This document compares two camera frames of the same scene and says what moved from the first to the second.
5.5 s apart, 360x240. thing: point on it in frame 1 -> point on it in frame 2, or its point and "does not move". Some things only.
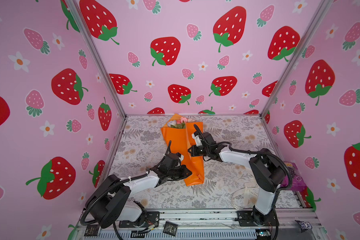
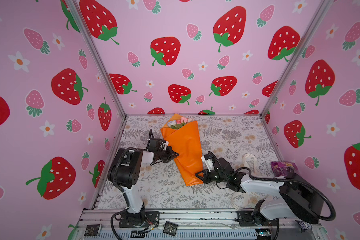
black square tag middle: [170, 228] does not move
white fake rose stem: [172, 122] does not move
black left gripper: [184, 174] -> [169, 156]
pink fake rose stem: [183, 120] does not move
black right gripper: [192, 152] -> [204, 175]
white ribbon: [245, 198] does not move
